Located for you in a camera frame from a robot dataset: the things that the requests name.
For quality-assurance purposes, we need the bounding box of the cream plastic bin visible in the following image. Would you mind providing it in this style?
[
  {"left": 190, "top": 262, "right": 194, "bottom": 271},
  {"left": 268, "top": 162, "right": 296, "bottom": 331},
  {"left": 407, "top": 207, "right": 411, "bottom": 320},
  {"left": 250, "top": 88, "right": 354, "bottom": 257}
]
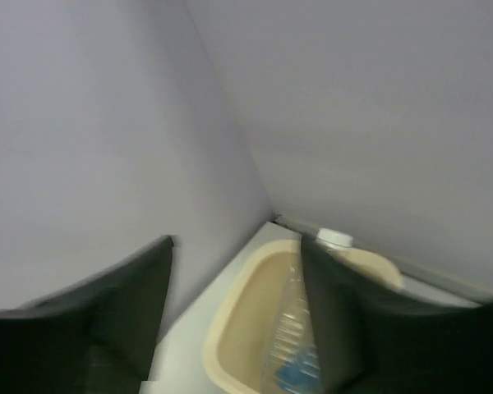
[{"left": 203, "top": 238, "right": 403, "bottom": 393}]

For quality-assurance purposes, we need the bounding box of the tall blue cap bottle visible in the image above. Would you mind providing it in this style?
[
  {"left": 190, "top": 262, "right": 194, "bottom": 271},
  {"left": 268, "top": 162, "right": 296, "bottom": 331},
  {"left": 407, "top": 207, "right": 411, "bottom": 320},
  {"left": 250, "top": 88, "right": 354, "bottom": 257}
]
[{"left": 274, "top": 349, "right": 321, "bottom": 393}]

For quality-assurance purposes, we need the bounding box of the large clear square bottle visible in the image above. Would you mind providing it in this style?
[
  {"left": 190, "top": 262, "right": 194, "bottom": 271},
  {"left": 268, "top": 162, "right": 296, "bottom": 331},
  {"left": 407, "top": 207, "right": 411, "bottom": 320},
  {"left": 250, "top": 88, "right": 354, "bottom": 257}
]
[{"left": 260, "top": 227, "right": 354, "bottom": 394}]

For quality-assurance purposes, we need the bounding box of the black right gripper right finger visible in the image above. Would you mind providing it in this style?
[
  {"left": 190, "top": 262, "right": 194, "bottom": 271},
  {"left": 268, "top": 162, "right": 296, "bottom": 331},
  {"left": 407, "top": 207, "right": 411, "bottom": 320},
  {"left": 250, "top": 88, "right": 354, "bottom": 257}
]
[{"left": 300, "top": 235, "right": 493, "bottom": 393}]

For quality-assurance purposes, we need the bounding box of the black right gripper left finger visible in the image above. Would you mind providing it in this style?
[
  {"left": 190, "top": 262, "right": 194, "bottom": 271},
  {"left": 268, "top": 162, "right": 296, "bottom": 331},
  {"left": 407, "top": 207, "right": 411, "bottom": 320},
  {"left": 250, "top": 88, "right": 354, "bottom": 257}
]
[{"left": 0, "top": 236, "right": 175, "bottom": 393}]

